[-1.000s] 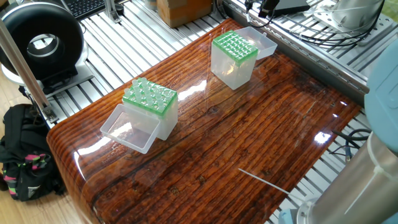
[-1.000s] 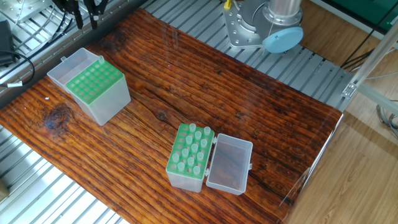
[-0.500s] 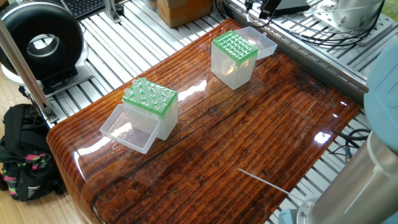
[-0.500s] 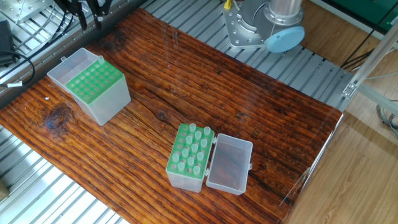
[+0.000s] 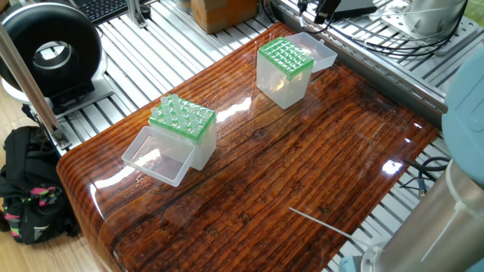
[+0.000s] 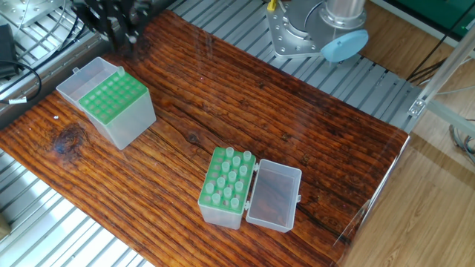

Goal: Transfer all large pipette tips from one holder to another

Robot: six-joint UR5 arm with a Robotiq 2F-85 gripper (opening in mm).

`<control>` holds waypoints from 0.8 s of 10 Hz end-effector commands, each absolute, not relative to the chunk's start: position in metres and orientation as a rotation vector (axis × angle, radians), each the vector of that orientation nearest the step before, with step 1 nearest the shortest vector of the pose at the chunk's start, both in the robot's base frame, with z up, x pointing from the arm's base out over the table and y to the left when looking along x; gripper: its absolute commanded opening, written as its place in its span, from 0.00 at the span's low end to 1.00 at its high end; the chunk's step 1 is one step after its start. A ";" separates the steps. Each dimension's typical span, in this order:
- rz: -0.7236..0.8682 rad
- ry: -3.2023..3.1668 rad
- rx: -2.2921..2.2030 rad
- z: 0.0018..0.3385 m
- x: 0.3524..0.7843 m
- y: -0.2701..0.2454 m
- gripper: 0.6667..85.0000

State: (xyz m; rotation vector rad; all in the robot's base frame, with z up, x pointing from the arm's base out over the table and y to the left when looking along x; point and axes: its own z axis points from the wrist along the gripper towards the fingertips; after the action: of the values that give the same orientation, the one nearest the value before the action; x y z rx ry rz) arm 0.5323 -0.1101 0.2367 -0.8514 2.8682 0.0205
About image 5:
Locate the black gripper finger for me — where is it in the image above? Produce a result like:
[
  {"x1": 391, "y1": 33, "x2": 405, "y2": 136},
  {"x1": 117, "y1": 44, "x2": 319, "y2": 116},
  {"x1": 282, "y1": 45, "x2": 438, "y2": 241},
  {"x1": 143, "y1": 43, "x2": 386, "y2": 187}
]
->
[
  {"x1": 313, "y1": 0, "x2": 330, "y2": 22},
  {"x1": 299, "y1": 0, "x2": 313, "y2": 25}
]

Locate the translucent tip box green rack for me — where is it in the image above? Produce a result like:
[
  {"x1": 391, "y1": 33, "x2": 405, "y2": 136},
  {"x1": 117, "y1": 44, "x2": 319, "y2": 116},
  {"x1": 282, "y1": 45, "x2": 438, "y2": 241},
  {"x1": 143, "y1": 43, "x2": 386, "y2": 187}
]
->
[
  {"x1": 148, "y1": 96, "x2": 219, "y2": 172},
  {"x1": 256, "y1": 36, "x2": 315, "y2": 109}
]

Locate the black power adapter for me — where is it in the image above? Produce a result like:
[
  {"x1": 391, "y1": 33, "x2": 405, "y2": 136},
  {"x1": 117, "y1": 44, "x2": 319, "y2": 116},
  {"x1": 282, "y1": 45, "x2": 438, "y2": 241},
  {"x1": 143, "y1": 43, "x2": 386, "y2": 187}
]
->
[{"x1": 330, "y1": 0, "x2": 379, "y2": 20}]

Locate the clear hinged box lid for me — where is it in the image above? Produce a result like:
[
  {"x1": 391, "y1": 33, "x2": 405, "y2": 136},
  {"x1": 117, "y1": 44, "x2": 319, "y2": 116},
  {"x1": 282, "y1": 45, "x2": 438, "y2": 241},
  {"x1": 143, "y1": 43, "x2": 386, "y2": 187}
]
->
[
  {"x1": 291, "y1": 30, "x2": 340, "y2": 73},
  {"x1": 121, "y1": 126, "x2": 194, "y2": 187}
]

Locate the brown cardboard box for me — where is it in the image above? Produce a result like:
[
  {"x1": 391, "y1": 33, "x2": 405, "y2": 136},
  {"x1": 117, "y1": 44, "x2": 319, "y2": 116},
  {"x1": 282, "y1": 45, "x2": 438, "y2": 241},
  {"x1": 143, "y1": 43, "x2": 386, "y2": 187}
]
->
[{"x1": 189, "y1": 0, "x2": 262, "y2": 36}]

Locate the glossy wooden board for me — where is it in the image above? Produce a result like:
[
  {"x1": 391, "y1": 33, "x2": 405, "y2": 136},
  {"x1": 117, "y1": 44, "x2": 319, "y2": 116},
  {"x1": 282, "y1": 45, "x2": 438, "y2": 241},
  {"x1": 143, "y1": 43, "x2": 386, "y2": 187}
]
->
[{"x1": 57, "y1": 23, "x2": 441, "y2": 272}]

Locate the black keyboard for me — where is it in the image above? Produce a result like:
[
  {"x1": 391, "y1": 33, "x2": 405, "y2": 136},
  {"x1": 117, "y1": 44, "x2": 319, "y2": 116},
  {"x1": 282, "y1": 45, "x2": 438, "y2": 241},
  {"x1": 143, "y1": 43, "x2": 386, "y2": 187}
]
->
[{"x1": 76, "y1": 0, "x2": 131, "y2": 23}]

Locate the black round fan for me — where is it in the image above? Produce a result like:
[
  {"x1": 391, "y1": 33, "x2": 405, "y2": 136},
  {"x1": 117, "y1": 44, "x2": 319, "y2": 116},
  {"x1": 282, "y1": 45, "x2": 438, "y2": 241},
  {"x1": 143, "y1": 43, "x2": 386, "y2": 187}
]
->
[{"x1": 0, "y1": 4, "x2": 104, "y2": 116}]

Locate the black backpack pink trim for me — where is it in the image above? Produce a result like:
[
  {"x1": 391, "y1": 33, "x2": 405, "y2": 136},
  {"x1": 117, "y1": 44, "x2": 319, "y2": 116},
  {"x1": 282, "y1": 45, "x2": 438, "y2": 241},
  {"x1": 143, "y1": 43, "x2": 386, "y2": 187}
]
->
[{"x1": 0, "y1": 125, "x2": 82, "y2": 245}]

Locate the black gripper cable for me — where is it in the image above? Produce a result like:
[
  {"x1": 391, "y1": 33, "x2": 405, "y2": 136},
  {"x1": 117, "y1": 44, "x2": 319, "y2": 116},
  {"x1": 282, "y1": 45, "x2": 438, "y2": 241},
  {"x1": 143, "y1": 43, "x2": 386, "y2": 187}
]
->
[{"x1": 299, "y1": 11, "x2": 473, "y2": 58}]

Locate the black looped cable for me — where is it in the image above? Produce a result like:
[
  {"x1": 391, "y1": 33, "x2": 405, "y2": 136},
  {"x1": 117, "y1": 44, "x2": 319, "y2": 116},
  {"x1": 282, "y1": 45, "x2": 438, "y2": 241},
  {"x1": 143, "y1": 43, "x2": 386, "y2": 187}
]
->
[{"x1": 399, "y1": 155, "x2": 455, "y2": 199}]

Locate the slim aluminium post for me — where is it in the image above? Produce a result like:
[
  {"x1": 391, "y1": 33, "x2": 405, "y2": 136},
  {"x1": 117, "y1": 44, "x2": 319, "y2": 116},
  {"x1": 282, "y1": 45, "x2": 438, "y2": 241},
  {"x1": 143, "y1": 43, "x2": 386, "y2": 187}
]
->
[{"x1": 0, "y1": 30, "x2": 70, "y2": 150}]

